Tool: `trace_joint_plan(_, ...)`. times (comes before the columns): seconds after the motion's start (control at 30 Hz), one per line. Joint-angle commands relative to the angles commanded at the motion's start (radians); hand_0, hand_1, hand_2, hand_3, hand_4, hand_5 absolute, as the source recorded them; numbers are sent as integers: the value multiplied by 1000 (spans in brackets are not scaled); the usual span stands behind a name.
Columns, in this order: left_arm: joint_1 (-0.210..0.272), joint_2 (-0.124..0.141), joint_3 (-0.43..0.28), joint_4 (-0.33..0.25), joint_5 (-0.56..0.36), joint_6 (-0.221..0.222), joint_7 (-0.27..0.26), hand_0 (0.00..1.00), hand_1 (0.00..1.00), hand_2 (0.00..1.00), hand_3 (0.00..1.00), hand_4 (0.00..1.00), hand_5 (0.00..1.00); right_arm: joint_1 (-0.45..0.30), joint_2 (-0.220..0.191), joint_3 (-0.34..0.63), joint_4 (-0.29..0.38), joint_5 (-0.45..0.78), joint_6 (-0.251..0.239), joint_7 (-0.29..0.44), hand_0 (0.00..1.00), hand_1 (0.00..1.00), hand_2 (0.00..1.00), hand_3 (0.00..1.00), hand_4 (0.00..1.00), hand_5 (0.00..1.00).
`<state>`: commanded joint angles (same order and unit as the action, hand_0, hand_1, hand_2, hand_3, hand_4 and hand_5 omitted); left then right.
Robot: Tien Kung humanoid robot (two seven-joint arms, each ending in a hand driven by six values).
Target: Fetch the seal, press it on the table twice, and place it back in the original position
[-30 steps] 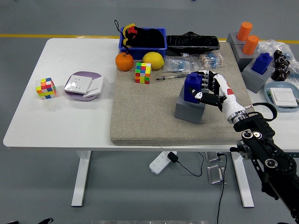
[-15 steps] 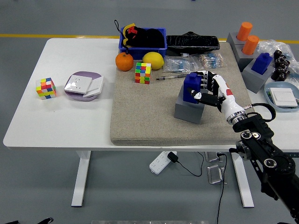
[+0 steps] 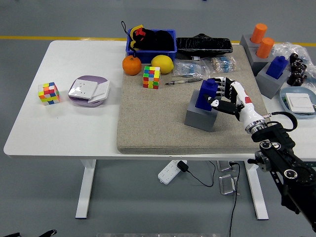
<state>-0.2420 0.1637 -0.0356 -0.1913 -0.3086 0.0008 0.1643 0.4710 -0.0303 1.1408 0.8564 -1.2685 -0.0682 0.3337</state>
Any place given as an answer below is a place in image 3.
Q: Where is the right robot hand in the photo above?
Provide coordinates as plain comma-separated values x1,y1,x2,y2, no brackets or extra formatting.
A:
207,77,264,129

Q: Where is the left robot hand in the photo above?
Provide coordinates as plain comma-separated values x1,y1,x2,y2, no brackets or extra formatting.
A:
0,229,57,237

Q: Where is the blue square seal stamp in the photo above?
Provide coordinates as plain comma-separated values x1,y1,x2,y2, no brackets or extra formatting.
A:
266,56,289,79
195,79,219,112

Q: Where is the grey square-hole holder block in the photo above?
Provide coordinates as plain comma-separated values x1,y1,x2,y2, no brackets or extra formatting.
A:
255,62,291,99
184,89,219,133

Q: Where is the orange cylinder seal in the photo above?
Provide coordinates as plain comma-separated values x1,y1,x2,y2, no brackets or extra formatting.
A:
256,37,275,59
250,23,268,43

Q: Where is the grey round-hole holder block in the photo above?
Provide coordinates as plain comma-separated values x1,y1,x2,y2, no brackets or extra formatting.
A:
239,34,260,50
243,44,277,72

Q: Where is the clear bag of resistors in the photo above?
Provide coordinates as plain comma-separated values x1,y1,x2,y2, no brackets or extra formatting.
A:
209,54,238,74
172,59,211,79

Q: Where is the light blue plate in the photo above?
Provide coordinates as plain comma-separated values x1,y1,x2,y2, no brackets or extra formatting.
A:
279,86,316,119

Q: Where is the white table leg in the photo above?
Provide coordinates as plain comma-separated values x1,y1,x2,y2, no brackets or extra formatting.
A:
244,160,270,220
75,159,97,219

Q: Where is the grey ballpoint pen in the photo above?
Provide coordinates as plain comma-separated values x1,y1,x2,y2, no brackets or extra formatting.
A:
165,78,204,86

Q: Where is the crumpled clear plastic bag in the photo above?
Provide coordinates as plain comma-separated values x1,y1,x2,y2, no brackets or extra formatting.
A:
271,41,316,88

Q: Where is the black wrapped long device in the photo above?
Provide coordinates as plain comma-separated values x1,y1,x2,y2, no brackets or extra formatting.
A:
176,33,234,60

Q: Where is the black plug adapter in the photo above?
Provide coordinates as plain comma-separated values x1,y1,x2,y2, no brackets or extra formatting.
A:
177,160,190,173

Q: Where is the grey-brown mat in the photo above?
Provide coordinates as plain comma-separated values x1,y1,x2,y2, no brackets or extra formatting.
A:
116,43,277,155

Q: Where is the yellow lemon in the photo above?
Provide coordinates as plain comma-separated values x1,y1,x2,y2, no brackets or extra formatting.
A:
151,54,175,74

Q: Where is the colourful puzzle cube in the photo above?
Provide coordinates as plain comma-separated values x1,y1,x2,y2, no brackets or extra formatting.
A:
143,65,161,90
38,81,61,106

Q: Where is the white power strip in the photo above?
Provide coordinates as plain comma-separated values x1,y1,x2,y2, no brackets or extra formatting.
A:
158,159,188,185

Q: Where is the black cloth bundle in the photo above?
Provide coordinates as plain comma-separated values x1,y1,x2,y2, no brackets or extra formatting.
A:
141,28,175,51

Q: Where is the blue plastic bin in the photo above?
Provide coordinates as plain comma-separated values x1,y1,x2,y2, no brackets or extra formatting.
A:
125,29,178,64

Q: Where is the orange fruit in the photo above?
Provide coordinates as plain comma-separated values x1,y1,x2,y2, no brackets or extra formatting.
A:
122,55,143,76

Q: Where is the yellow black red toy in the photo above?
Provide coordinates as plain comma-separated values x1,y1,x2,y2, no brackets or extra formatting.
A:
129,24,147,51

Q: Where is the white socket panel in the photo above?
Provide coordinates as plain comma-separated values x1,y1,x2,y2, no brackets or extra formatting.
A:
68,79,98,100

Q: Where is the purple plate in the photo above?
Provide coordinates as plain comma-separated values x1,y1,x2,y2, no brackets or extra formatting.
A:
68,75,111,108

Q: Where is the white switch panel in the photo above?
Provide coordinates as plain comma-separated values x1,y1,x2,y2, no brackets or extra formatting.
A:
284,93,316,115
87,80,111,104

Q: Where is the clear metal bracket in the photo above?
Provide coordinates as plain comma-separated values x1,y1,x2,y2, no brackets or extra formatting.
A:
216,160,234,172
219,173,239,196

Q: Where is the black adapter cable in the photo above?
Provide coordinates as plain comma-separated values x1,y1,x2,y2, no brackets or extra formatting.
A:
186,160,217,188

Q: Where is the long black power cable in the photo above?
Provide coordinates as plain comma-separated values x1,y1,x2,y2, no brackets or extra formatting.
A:
228,161,241,237

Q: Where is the black strap cord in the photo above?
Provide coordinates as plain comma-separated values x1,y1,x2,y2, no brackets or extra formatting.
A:
120,21,138,59

